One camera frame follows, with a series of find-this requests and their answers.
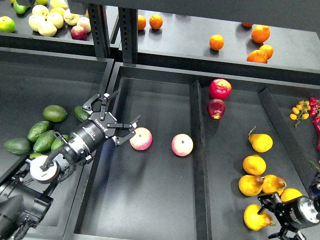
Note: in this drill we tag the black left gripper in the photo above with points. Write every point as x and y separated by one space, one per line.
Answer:
101 126

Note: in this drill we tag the yellow pear in bin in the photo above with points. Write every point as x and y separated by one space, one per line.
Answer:
254 165

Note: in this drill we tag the small dark green avocado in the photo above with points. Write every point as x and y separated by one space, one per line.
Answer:
80 114

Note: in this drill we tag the green avocado top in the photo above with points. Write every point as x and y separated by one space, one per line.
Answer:
54 113

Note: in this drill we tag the dark red apple lower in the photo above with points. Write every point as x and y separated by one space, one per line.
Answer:
216 108

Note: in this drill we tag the black shelf post left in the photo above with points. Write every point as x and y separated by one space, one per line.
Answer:
99 30

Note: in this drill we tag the red chili peppers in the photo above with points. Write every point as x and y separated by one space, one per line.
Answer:
315 112

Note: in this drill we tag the red apple on shelf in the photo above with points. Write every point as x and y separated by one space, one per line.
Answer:
78 33

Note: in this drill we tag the pink apple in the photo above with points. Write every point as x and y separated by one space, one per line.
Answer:
142 139
182 145

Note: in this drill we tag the yellow pear lower bin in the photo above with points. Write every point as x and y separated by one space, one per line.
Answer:
250 185

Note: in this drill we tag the black shelf post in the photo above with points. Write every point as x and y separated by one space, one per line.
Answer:
128 23
99 30

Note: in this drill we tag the orange tangerine front shelf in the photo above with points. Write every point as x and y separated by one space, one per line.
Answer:
257 56

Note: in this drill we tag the dark green avocado far left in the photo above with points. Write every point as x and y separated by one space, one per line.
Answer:
18 146

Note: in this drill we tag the orange behind post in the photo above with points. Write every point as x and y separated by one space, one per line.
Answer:
141 22

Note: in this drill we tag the black shelf post right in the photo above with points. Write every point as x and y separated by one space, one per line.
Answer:
128 23

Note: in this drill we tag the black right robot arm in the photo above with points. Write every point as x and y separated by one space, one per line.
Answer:
313 192

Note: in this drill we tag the pale yellow pear on shelf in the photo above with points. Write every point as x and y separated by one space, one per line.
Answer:
47 29

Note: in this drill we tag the yellow pear with stem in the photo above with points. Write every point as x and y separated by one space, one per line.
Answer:
260 142

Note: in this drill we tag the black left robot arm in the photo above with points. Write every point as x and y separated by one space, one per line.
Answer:
26 188

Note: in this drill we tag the orange beside post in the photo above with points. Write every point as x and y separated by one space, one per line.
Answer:
156 21

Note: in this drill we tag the orange on shelf centre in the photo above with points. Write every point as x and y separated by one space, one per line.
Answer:
216 42

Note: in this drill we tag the orange cherry tomato bunch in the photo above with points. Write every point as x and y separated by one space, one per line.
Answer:
300 112

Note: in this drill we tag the green apple on shelf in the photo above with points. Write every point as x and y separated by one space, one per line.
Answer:
7 25

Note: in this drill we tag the pink apple left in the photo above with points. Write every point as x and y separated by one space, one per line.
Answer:
142 139

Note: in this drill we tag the large orange on shelf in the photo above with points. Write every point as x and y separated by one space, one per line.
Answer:
260 34

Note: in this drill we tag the red apple upper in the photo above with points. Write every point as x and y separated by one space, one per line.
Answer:
220 89

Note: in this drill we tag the black tray divider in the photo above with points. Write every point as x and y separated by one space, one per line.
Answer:
200 175

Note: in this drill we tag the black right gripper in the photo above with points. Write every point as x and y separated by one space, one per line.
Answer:
298 213

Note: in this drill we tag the pink apple right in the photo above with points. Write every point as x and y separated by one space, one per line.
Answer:
182 145

